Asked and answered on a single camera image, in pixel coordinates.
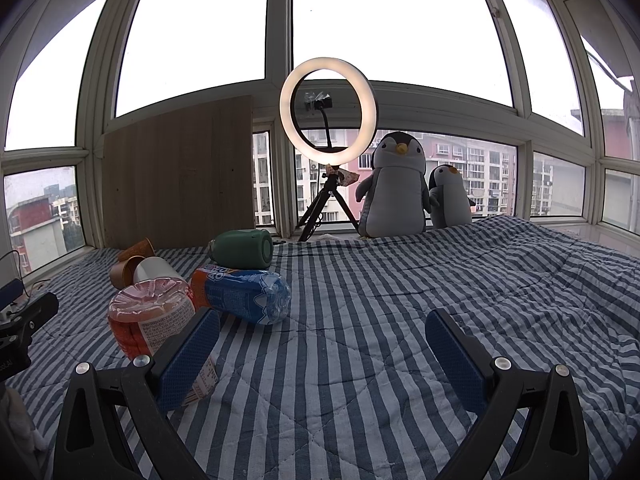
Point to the brown paper cup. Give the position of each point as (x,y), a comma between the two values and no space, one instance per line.
(122,272)
(137,250)

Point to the blue white striped blanket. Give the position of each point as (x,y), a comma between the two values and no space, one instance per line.
(350,340)

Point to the phone holder clamp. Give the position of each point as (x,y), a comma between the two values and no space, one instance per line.
(319,103)

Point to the white cup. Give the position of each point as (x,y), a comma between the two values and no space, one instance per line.
(157,270)

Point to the orange drink bottle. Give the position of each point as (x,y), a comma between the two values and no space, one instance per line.
(140,320)

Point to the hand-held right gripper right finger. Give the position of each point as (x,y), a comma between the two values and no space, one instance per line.
(452,355)

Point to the white window frame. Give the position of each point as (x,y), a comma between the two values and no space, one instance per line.
(277,35)

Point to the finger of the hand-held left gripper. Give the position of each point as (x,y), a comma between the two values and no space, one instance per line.
(41,306)

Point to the blue label drink bottle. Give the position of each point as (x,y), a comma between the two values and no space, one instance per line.
(245,297)

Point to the wooden board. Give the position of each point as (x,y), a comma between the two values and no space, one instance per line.
(175,175)

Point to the large penguin plush toy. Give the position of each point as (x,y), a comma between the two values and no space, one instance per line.
(395,195)

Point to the small penguin plush toy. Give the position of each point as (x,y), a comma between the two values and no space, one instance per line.
(450,200)

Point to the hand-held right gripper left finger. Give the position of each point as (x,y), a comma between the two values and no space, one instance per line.
(187,355)

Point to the black tripod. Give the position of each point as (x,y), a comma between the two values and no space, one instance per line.
(327,195)

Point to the green cup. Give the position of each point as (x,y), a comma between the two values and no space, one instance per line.
(245,250)

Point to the small snack packet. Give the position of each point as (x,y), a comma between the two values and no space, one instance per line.
(349,178)

